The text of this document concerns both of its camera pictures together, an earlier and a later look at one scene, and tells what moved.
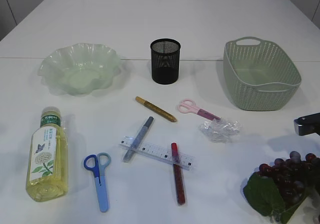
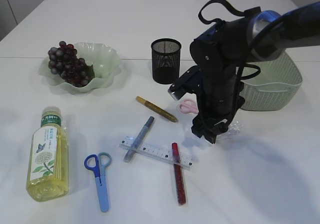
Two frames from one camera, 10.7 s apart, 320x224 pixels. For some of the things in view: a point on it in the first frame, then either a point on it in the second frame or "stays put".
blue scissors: x=97 y=163 stays put
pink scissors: x=188 y=105 stays put
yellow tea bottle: x=47 y=178 stays put
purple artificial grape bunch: x=278 y=188 → x=63 y=61
